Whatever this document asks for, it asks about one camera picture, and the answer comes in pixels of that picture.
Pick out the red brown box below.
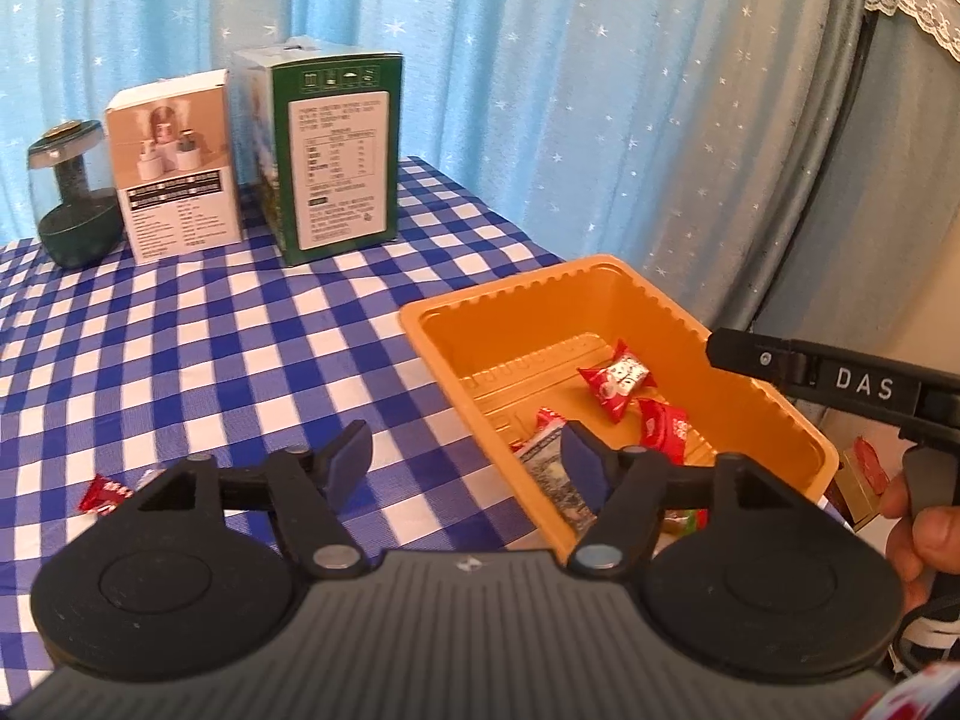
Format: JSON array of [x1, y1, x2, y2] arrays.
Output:
[[838, 439, 891, 530]]

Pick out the person's patterned clothing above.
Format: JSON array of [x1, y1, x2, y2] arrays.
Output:
[[862, 600, 960, 720]]

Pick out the green red candy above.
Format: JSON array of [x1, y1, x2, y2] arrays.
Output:
[[660, 510, 710, 538]]

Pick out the white product box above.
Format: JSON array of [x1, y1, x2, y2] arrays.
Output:
[[103, 69, 245, 265]]

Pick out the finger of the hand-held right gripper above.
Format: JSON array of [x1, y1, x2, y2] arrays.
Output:
[[705, 327, 826, 400]]

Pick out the blue checkered tablecloth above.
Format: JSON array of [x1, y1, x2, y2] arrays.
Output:
[[0, 156, 848, 563]]

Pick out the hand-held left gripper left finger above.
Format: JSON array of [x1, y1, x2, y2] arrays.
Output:
[[139, 420, 374, 580]]

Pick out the dark green humidifier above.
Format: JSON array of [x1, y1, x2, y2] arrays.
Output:
[[26, 120, 125, 269]]

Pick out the grey curtain with lace trim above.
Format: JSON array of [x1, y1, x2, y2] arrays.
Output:
[[705, 0, 960, 428]]

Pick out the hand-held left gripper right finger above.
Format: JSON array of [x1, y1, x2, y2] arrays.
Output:
[[561, 420, 796, 580]]

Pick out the orange plastic tray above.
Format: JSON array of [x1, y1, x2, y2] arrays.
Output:
[[399, 255, 839, 552]]

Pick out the person's right hand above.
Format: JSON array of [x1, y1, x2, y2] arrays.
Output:
[[881, 474, 960, 616]]

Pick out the blue star curtain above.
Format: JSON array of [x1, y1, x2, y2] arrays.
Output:
[[0, 0, 833, 316]]

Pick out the green carton box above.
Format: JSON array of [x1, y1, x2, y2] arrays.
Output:
[[229, 36, 406, 267]]

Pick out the silver snack packet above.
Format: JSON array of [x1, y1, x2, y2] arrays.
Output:
[[514, 426, 601, 535]]

